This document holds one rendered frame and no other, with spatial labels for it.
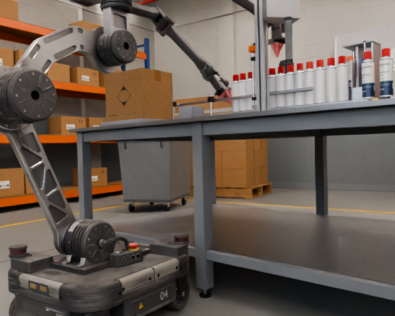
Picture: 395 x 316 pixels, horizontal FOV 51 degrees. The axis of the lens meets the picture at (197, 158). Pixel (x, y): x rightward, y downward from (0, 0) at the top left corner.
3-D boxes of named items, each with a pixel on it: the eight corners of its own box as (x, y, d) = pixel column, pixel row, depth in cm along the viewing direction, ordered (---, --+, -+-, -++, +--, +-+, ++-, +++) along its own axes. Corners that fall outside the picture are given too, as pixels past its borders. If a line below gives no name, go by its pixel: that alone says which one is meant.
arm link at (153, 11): (150, 17, 247) (161, 4, 242) (163, 34, 244) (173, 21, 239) (96, 3, 209) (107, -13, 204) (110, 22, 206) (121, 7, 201)
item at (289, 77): (298, 106, 205) (298, 65, 205) (293, 106, 202) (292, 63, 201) (289, 108, 209) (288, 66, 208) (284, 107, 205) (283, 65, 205)
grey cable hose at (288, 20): (294, 63, 194) (293, 17, 194) (290, 61, 191) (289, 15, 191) (288, 64, 196) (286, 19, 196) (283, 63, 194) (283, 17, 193)
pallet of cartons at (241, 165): (272, 192, 617) (270, 98, 614) (251, 199, 545) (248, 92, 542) (201, 190, 677) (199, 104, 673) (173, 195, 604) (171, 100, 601)
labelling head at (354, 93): (382, 101, 191) (381, 44, 190) (372, 99, 181) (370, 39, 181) (352, 103, 200) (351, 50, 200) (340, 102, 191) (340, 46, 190)
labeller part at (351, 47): (380, 45, 190) (380, 43, 190) (372, 41, 182) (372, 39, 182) (351, 51, 199) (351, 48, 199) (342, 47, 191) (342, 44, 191)
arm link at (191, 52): (153, 28, 240) (164, 14, 234) (157, 27, 245) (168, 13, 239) (205, 82, 241) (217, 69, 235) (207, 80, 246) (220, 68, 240)
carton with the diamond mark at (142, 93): (173, 120, 237) (172, 73, 236) (143, 118, 218) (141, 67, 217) (136, 123, 256) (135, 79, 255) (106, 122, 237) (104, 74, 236)
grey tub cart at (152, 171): (148, 203, 532) (145, 128, 529) (195, 204, 514) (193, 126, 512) (115, 214, 447) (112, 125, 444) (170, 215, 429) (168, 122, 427)
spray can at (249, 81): (258, 110, 221) (257, 72, 221) (252, 110, 217) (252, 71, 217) (250, 111, 225) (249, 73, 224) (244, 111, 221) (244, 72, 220)
